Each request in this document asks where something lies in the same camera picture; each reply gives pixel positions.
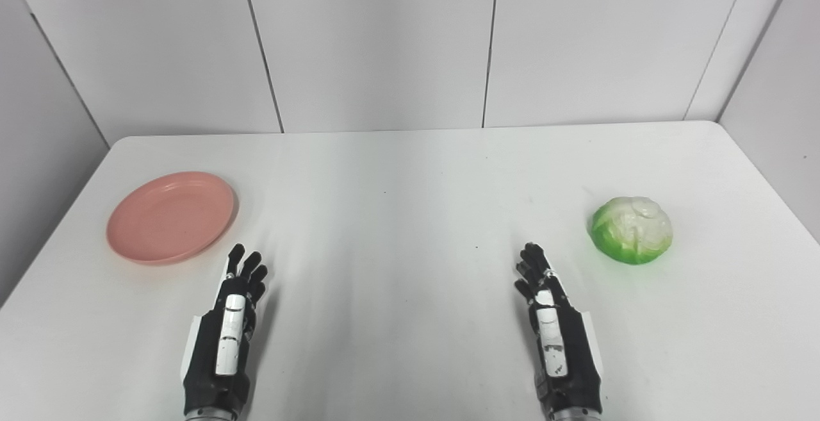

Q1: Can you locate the pink round plate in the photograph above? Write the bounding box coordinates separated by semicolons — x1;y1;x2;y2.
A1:
106;172;239;265

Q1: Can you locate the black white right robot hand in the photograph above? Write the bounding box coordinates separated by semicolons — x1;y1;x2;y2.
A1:
514;242;604;417

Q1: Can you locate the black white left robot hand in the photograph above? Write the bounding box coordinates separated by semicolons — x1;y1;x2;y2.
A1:
181;244;270;413

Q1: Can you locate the green white cabbage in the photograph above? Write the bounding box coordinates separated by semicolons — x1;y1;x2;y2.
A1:
589;196;674;265

